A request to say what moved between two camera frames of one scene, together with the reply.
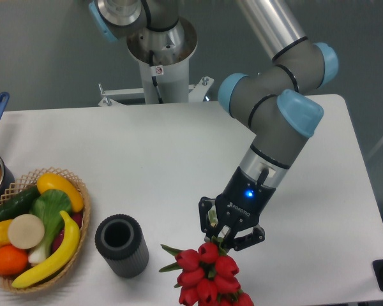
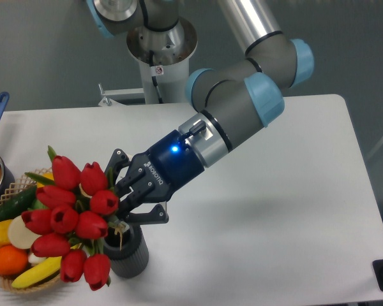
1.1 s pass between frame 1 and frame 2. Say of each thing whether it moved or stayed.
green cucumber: stayed
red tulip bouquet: moved
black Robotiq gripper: moved
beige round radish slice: stayed
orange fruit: stayed
